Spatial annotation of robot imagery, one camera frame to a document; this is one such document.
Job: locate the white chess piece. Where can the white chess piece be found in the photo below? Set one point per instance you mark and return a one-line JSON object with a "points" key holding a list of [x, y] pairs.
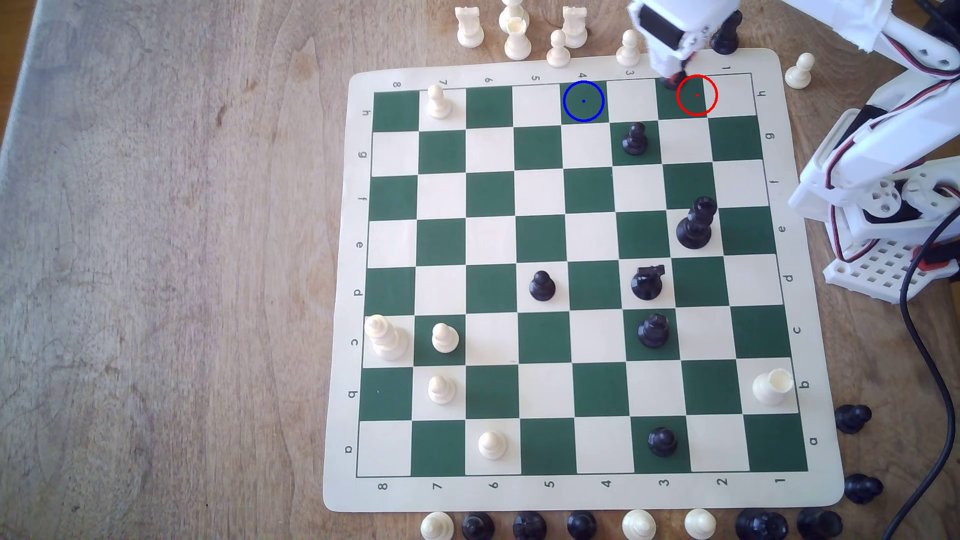
{"points": [[700, 524], [638, 526], [437, 527]]}

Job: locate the green white chess board mat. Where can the green white chess board mat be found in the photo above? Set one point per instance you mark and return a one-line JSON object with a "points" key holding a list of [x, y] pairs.
{"points": [[487, 247]]}

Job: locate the black chess piece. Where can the black chess piece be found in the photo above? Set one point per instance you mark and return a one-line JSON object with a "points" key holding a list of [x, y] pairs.
{"points": [[581, 526], [852, 418], [478, 528], [529, 527], [862, 489], [761, 526], [819, 524]]}

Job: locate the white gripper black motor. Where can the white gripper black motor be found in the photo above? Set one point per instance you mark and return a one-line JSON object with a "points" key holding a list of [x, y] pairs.
{"points": [[667, 59]]}

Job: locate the white chess pawn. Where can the white chess pawn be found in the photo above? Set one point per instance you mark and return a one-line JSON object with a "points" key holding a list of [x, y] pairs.
{"points": [[799, 73], [445, 339], [441, 391], [626, 54], [492, 445], [439, 103], [558, 52]]}

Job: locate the white perforated base plate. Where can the white perforated base plate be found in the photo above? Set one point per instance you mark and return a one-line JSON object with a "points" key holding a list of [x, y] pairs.
{"points": [[877, 274]]}

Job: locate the red clamp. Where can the red clamp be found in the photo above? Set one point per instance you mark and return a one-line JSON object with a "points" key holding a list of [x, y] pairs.
{"points": [[934, 262]]}

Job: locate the black chess queen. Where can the black chess queen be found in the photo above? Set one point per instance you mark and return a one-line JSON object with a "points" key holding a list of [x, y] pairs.
{"points": [[694, 229]]}

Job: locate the black chess bishop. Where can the black chess bishop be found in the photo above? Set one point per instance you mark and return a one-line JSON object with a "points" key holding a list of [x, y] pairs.
{"points": [[726, 41]]}

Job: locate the black chess pawn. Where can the black chess pawn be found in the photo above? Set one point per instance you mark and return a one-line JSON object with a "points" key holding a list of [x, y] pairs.
{"points": [[675, 82], [635, 141], [542, 287], [662, 442]]}

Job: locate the black chess knight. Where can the black chess knight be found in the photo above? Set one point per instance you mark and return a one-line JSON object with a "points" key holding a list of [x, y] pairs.
{"points": [[646, 283]]}

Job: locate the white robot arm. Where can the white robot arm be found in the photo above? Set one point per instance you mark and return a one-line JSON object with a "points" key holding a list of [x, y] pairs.
{"points": [[840, 19]]}

